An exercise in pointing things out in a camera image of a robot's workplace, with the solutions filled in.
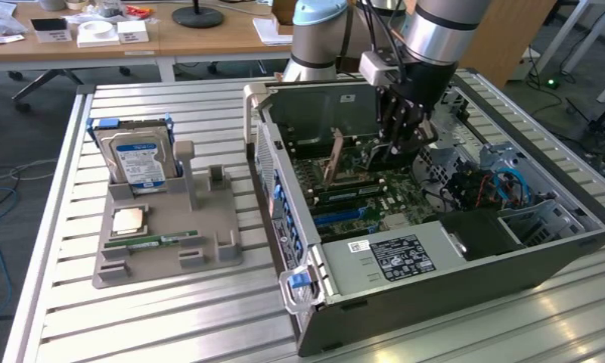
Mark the open dark PC case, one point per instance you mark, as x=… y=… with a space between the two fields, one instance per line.
x=433 y=302

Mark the white flat box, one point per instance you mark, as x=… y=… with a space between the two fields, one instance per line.
x=97 y=42

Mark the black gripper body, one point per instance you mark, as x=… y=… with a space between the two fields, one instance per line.
x=423 y=83

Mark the green motherboard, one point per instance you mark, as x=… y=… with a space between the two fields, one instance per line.
x=398 y=196

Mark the green RAM stick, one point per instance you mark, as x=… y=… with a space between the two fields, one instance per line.
x=145 y=240

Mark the black round lamp base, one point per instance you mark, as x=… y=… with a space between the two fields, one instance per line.
x=195 y=18

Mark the white box black top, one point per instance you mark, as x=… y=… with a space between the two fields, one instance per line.
x=50 y=29

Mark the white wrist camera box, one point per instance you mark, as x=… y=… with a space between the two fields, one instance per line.
x=375 y=70

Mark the grey cup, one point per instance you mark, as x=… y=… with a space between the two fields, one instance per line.
x=51 y=4

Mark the black plastic fan shroud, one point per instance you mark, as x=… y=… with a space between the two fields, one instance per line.
x=478 y=234

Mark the metal disk bay cage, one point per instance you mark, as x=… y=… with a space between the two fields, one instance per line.
x=453 y=159

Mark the clear plastic bag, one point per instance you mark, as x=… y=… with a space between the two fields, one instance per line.
x=0 y=17

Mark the black wheeled chair base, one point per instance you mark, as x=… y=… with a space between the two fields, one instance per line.
x=39 y=81

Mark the silver CPU chip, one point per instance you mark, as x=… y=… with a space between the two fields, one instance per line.
x=125 y=221

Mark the wooden desk white frame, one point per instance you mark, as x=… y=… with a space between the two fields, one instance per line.
x=221 y=41
x=54 y=53

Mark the wooden cabinet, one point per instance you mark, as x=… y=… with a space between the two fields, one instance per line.
x=509 y=38

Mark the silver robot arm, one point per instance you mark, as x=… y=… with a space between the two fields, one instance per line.
x=443 y=26

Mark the white label card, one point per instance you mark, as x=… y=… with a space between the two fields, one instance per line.
x=5 y=39

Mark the small metal drive cage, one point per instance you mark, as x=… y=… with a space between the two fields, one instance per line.
x=539 y=223

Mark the white labelled box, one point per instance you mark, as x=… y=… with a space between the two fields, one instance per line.
x=131 y=32

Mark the hard disk blue caddy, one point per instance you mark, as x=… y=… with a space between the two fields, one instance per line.
x=135 y=159

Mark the red orange packet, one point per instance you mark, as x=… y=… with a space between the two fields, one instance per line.
x=137 y=12

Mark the white tape roll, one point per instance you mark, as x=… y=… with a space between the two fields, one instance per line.
x=94 y=28

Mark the blue case latch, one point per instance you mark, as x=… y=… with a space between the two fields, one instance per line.
x=298 y=282

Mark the black device green light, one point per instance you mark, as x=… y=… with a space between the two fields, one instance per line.
x=551 y=82

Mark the blue expansion slot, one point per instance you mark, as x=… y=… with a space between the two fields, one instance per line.
x=334 y=217

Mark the grey parts rack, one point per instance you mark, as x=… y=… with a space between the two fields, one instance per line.
x=170 y=261

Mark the grey power supply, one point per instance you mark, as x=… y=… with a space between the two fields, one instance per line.
x=353 y=272

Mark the white paper stack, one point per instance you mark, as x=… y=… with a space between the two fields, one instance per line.
x=271 y=36

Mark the CPU socket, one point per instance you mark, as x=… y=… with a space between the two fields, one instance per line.
x=350 y=177

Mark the silver chipset heatsink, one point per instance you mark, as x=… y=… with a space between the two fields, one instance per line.
x=398 y=221

